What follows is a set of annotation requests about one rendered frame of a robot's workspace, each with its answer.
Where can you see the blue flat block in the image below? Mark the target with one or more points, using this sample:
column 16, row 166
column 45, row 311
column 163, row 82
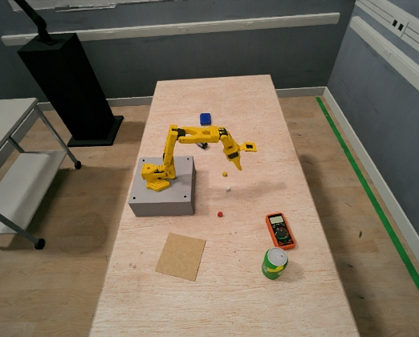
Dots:
column 205, row 119

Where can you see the orange digital multimeter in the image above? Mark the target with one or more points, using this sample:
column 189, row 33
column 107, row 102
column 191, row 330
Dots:
column 279, row 231

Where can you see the tan mat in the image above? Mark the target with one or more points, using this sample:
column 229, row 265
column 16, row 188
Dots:
column 181, row 256

